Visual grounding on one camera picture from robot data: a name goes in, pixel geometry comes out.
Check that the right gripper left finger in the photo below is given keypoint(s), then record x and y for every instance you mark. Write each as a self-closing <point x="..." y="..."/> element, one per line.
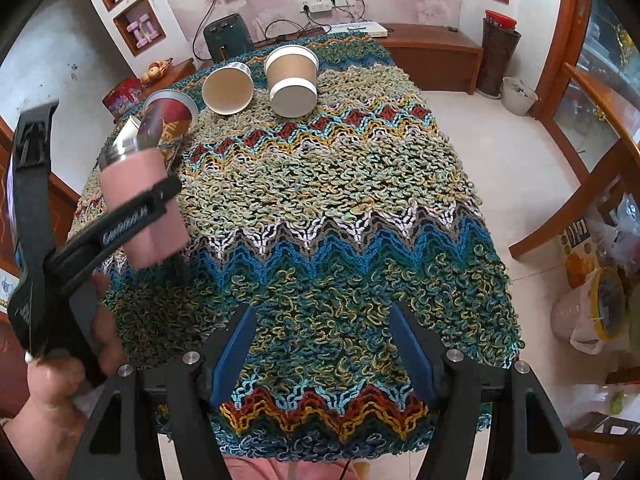
<point x="121" y="441"/>

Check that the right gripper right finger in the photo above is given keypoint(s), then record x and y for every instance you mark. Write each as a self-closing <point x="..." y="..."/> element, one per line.
<point x="526" y="439"/>

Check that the pink insulated tumbler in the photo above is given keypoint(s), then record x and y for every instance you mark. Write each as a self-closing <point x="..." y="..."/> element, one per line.
<point x="134" y="170"/>

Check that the white checkered paper cup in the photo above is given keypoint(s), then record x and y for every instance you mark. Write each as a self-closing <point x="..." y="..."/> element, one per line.
<point x="228" y="90"/>

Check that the brown sleeved paper cup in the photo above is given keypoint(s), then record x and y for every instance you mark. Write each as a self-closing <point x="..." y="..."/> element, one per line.
<point x="292" y="72"/>

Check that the person's left hand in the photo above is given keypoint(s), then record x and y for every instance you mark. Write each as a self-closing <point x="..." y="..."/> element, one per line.
<point x="40" y="441"/>

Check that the yellow printed snack bag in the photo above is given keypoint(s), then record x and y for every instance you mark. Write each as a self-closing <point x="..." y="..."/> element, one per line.
<point x="579" y="252"/>

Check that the red gift tin box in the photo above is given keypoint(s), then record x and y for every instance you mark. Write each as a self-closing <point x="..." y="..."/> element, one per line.
<point x="123" y="96"/>

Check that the fruit basket with apples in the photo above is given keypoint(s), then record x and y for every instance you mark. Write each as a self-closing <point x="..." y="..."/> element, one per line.
<point x="155" y="71"/>

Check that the pink dumbbell pair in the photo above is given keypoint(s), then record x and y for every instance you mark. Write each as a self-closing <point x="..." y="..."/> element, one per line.
<point x="144" y="31"/>

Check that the wooden chair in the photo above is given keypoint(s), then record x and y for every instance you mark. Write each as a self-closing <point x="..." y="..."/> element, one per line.
<point x="616" y="173"/>

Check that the dark green air fryer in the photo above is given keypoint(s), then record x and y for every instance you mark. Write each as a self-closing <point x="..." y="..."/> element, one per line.
<point x="227" y="38"/>

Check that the white plastic bucket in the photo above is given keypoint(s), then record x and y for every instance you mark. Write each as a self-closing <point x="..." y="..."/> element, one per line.
<point x="516" y="97"/>

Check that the long wooden TV cabinet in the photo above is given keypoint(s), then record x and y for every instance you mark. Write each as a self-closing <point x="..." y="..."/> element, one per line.
<point x="410" y="59"/>

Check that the dark tall bin red lid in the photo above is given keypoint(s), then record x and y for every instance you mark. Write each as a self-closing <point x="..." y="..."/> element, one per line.
<point x="500" y="39"/>

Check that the white set-top box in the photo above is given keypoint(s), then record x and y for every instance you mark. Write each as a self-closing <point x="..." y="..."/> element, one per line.
<point x="372" y="29"/>

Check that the white bag with yellow ring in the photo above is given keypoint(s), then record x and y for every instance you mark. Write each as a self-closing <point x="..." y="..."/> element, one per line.
<point x="593" y="318"/>

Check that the white wall power strip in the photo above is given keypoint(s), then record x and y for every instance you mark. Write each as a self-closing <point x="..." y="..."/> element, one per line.
<point x="323" y="6"/>

